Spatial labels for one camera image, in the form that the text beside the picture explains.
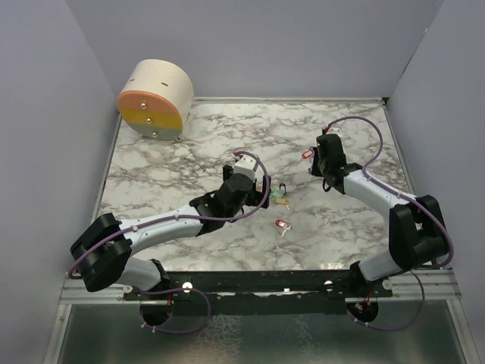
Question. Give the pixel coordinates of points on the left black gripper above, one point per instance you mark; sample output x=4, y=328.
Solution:
x=256, y=197

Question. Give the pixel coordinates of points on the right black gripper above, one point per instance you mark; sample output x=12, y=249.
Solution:
x=315, y=171

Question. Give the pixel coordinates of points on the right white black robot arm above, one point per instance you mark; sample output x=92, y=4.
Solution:
x=416, y=229

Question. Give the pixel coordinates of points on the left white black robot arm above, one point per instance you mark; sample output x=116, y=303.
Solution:
x=104, y=253

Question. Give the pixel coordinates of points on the black tag key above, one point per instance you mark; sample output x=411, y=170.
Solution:
x=282, y=188

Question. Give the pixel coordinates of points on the green tag key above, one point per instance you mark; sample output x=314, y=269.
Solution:
x=277, y=194

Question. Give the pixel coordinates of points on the yellow tag key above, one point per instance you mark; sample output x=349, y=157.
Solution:
x=283, y=201

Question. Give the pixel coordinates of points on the round beige drawer box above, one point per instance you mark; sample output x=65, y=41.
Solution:
x=156, y=99

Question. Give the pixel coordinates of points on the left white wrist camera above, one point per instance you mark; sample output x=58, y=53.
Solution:
x=246, y=165

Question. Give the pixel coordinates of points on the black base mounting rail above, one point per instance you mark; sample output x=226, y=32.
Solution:
x=197, y=293

